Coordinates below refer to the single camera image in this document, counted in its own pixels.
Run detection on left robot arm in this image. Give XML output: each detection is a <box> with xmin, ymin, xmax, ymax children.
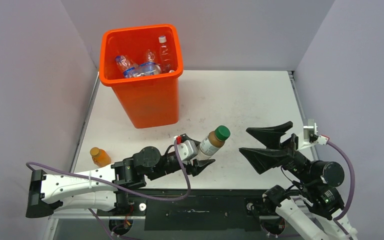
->
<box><xmin>25</xmin><ymin>134</ymin><xmax>215</xmax><ymax>219</ymax></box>

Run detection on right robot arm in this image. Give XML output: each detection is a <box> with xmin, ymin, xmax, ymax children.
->
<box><xmin>239</xmin><ymin>119</ymin><xmax>357</xmax><ymax>240</ymax></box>

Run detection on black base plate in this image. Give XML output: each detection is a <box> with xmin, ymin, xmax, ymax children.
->
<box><xmin>72</xmin><ymin>188</ymin><xmax>345</xmax><ymax>232</ymax></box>

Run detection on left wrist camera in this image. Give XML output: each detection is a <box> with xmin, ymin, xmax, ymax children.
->
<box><xmin>174</xmin><ymin>135</ymin><xmax>198</xmax><ymax>165</ymax></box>

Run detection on small orange juice bottle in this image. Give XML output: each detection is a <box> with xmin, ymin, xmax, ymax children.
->
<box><xmin>89</xmin><ymin>147</ymin><xmax>112</xmax><ymax>168</ymax></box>

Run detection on green cap brown bottle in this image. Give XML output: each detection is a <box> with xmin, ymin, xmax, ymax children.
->
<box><xmin>196</xmin><ymin>125</ymin><xmax>231</xmax><ymax>161</ymax></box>

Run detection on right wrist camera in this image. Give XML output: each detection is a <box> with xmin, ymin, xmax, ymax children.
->
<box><xmin>297</xmin><ymin>119</ymin><xmax>330</xmax><ymax>151</ymax></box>

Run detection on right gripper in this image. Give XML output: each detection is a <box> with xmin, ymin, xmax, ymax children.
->
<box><xmin>238</xmin><ymin>120</ymin><xmax>314</xmax><ymax>184</ymax></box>

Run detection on clear crushed bottle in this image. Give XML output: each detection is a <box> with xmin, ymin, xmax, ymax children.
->
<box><xmin>115</xmin><ymin>55</ymin><xmax>140</xmax><ymax>79</ymax></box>

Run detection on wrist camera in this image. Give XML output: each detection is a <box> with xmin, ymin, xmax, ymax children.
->
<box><xmin>174</xmin><ymin>135</ymin><xmax>198</xmax><ymax>165</ymax></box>
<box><xmin>297</xmin><ymin>119</ymin><xmax>330</xmax><ymax>151</ymax></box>

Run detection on orange plastic bin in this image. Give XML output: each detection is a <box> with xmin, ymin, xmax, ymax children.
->
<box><xmin>99</xmin><ymin>23</ymin><xmax>184</xmax><ymax>129</ymax></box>

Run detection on blue cap pepsi bottle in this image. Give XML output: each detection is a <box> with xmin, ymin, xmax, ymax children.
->
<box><xmin>136</xmin><ymin>49</ymin><xmax>162</xmax><ymax>77</ymax></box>

